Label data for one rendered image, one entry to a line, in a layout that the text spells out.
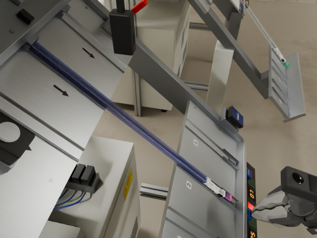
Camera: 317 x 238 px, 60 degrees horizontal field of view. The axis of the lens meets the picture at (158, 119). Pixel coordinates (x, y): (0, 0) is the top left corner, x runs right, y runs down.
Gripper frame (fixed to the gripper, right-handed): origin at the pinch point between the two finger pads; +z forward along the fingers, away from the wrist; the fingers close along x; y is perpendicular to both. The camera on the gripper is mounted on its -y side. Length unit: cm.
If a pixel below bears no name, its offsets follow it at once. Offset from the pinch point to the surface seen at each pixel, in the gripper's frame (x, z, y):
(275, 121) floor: 107, 29, 73
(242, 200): 1.1, 0.8, -3.5
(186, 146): 5.1, 2.5, -21.0
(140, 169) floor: 52, 82, 17
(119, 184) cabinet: 5.8, 31.0, -18.3
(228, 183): 4.2, 2.5, -6.5
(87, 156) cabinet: 12.8, 39.0, -27.9
